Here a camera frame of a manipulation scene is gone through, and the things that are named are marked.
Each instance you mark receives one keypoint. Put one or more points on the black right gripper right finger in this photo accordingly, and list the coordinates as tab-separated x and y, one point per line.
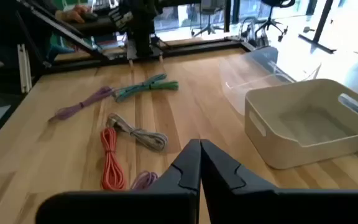
259	205

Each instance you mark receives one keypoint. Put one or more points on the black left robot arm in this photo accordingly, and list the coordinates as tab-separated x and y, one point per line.
141	31

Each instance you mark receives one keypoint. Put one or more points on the silver frame bracket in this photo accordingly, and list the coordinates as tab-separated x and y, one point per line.
24	68

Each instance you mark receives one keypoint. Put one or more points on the black computer mouse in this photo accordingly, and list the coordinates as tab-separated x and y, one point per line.
89	16

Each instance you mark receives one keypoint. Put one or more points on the person's hand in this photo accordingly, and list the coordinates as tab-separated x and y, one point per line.
70	14

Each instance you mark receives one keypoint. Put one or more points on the black desk leg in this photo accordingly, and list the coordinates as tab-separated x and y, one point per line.
319	28

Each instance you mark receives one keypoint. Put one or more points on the white plastic bin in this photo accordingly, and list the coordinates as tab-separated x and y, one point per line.
291	155

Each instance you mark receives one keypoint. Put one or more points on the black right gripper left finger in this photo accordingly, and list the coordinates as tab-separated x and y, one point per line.
166	205

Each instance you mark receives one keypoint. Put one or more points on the office chair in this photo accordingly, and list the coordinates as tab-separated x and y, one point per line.
272	18
208	15

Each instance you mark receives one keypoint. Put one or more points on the clear plastic bin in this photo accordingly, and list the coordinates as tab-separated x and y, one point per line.
238	81

